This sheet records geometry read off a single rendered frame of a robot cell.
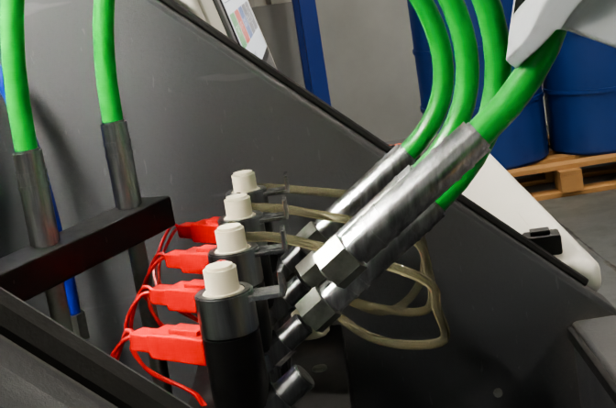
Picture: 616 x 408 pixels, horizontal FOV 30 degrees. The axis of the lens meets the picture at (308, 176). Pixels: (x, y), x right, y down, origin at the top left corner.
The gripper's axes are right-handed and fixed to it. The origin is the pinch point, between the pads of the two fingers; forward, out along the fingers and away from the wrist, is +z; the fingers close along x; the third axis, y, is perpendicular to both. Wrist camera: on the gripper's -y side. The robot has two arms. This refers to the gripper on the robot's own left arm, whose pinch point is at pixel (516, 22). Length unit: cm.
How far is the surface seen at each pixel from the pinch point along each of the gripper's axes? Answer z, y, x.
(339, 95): 262, 43, 598
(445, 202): 11.3, 3.6, 4.2
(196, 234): 30.0, -5.8, 17.5
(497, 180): 33, 20, 63
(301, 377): 18.1, 1.1, -6.6
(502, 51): 3.5, 1.5, 6.7
